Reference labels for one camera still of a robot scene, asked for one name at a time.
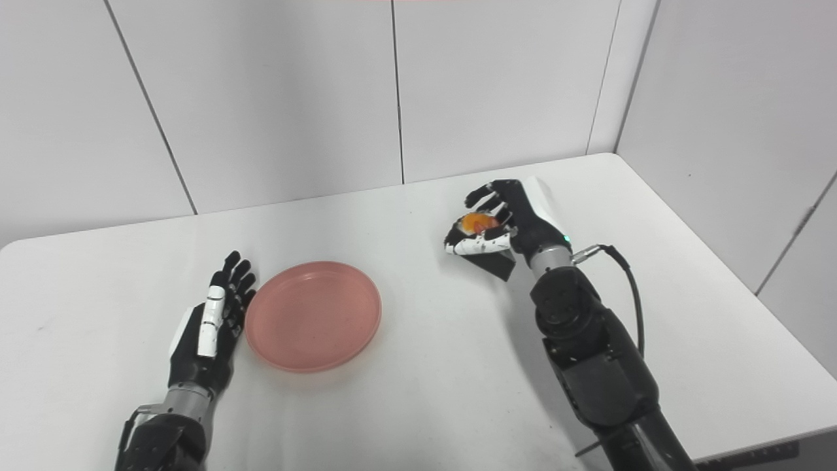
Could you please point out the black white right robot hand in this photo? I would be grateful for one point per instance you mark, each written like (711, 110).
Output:
(529, 216)

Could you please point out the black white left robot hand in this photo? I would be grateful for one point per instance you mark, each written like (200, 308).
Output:
(206, 327)

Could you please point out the chocolate cake slice with fruit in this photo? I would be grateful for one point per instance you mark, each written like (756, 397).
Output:
(490, 261)

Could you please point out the pink round plate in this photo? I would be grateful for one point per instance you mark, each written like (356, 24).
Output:
(314, 317)

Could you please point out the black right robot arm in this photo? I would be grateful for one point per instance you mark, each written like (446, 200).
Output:
(588, 353)

